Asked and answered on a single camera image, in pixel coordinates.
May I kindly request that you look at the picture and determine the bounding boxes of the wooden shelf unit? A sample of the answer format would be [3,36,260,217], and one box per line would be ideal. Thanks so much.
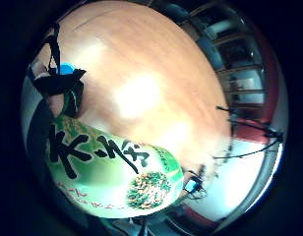
[204,13,269,114]

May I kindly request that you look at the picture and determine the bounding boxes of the grey office chair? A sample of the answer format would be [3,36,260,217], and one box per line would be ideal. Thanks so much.
[161,2,193,25]
[196,34,225,71]

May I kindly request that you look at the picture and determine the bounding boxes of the small blue cap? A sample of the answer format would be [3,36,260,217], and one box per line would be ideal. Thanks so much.
[59,62,77,76]

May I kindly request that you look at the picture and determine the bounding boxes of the small device with blue screen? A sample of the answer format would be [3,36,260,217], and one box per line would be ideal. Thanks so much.
[182,163,209,201]

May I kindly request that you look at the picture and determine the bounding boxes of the green labelled tea bottle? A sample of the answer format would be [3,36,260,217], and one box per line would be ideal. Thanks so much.
[44,112,186,220]

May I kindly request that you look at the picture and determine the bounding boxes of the black tripod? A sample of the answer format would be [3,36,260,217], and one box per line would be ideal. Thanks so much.
[212,104,285,161]

